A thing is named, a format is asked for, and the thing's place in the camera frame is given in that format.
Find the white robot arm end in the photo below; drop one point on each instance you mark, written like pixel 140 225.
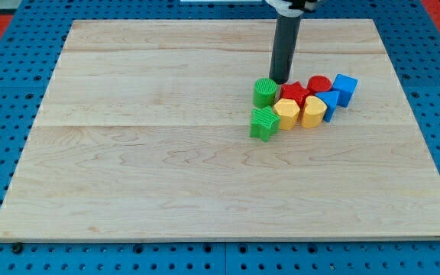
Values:
pixel 294 8

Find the yellow hexagon block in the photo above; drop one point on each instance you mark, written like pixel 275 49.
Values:
pixel 288 111

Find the green star block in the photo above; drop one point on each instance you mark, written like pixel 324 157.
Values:
pixel 264 123

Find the green cylinder block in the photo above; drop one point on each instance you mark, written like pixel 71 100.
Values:
pixel 264 93

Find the light wooden board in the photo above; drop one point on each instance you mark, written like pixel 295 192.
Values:
pixel 143 136

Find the red star block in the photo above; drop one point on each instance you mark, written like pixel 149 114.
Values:
pixel 296 92

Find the yellow heart block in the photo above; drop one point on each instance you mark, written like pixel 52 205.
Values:
pixel 313 112

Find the red cylinder block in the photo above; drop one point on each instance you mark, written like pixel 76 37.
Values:
pixel 319 83

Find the blue triangle block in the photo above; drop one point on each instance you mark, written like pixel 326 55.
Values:
pixel 331 101

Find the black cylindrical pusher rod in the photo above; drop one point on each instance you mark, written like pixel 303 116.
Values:
pixel 284 45

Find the blue cube block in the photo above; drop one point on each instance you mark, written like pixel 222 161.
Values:
pixel 346 85

